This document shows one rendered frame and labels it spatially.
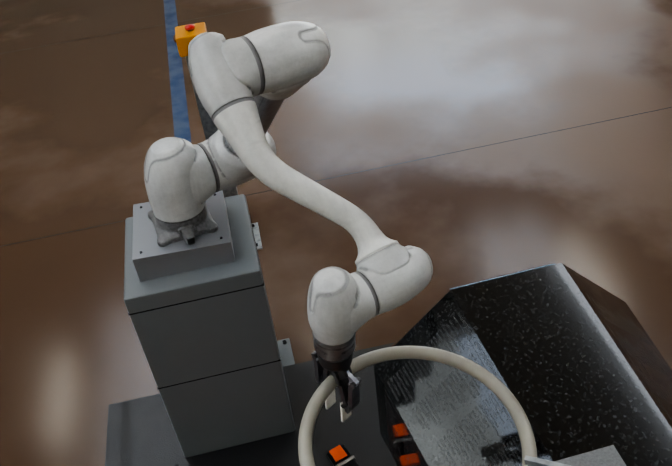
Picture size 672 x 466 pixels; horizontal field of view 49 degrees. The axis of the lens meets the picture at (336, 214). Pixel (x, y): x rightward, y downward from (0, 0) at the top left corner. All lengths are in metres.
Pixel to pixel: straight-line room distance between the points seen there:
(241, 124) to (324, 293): 0.39
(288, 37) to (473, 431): 1.01
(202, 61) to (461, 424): 1.05
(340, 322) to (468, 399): 0.53
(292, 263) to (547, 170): 1.40
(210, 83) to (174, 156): 0.55
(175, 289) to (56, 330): 1.31
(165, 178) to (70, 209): 2.04
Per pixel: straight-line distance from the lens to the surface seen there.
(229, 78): 1.56
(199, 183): 2.12
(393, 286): 1.50
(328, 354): 1.54
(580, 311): 2.00
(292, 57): 1.62
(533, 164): 3.90
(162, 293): 2.17
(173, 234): 2.19
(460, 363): 1.70
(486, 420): 1.83
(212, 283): 2.16
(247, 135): 1.53
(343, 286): 1.42
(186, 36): 2.93
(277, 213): 3.65
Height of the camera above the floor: 2.22
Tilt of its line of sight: 38 degrees down
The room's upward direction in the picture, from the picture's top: 7 degrees counter-clockwise
